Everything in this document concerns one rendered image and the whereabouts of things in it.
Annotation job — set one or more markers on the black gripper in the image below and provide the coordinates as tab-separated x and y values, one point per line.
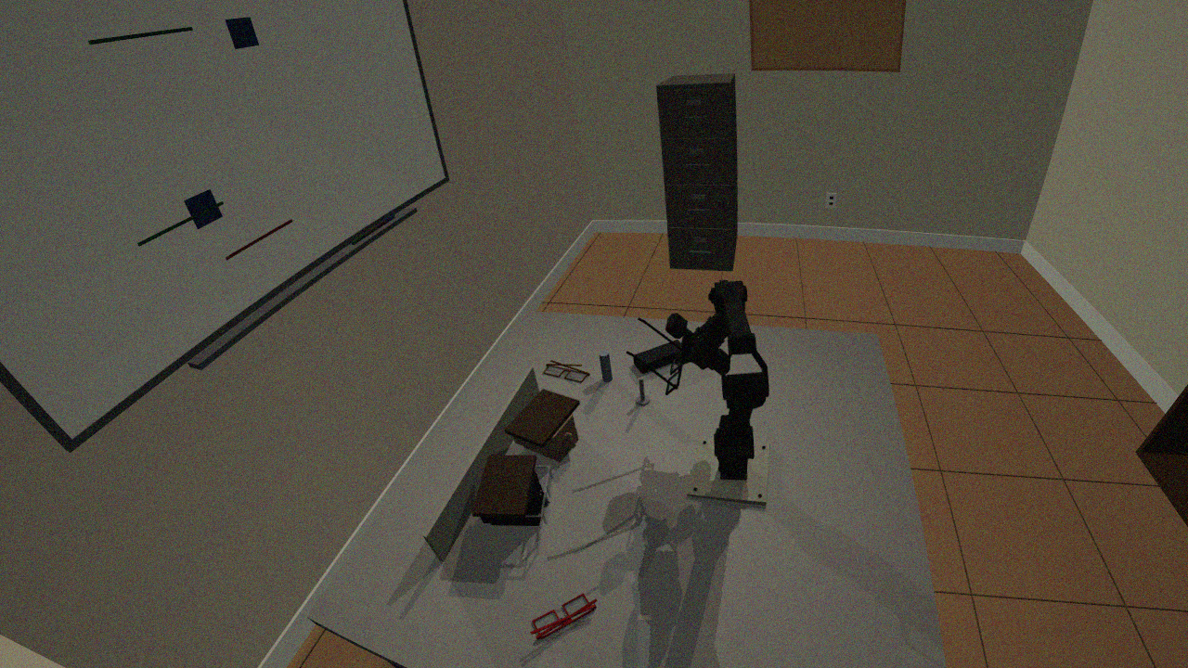
676	326

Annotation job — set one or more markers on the brown glasses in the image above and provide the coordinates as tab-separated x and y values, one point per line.
574	375

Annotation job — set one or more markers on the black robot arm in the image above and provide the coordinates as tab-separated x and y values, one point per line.
733	439

